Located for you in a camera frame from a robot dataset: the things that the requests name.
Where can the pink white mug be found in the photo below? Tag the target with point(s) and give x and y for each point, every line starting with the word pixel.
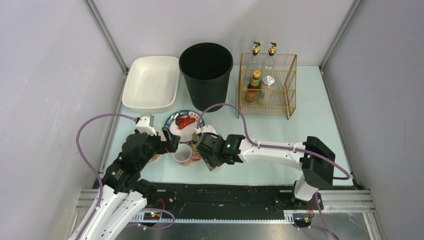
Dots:
pixel 184 155

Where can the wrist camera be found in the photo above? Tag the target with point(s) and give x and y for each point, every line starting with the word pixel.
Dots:
pixel 205 129
pixel 144 124

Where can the dark liquid glass bottle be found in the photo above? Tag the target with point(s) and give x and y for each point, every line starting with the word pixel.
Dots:
pixel 254 62

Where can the red sausage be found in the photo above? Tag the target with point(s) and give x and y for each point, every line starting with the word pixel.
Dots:
pixel 188 121

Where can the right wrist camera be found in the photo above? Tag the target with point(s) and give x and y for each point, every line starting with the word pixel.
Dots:
pixel 205 129

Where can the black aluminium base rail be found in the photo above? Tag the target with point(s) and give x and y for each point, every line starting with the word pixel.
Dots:
pixel 220 203

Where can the gold wire rack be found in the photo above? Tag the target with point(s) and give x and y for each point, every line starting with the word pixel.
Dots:
pixel 283 102

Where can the silver lid pepper jar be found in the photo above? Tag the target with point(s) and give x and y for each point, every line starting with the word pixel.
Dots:
pixel 267 90

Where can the black lid spice jar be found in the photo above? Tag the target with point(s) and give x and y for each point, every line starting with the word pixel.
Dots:
pixel 217 169

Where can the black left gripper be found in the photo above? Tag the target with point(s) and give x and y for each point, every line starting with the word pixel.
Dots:
pixel 163 143

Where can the dark red octopus tentacle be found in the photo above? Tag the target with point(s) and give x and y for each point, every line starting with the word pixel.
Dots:
pixel 181 118

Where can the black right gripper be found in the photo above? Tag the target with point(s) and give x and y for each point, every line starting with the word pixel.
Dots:
pixel 201 144

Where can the clear glass oil bottle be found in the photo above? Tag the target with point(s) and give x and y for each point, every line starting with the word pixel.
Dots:
pixel 269 64

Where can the green rimmed white plate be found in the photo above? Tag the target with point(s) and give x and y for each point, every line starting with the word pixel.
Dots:
pixel 186 133

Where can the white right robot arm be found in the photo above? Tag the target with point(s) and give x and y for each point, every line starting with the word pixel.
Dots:
pixel 312 157

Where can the cream round plate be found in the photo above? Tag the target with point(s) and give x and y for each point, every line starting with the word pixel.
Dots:
pixel 157 156

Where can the black plastic bucket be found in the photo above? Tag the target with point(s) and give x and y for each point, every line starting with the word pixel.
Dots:
pixel 206 69

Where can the left aluminium frame post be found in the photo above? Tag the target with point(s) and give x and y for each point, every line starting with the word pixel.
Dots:
pixel 104 31

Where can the yellow label small bottle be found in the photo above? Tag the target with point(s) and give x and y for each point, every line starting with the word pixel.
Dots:
pixel 194 141

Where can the right aluminium frame post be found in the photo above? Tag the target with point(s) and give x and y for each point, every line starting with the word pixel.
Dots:
pixel 341 32

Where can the aluminium frame post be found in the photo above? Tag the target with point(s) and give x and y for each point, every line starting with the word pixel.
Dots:
pixel 104 31
pixel 341 32

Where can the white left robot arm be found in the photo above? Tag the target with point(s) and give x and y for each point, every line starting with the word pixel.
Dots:
pixel 122 192

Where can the white rectangular basin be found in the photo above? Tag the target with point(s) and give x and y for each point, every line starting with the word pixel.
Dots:
pixel 152 84

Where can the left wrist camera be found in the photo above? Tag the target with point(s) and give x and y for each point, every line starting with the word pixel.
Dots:
pixel 144 124

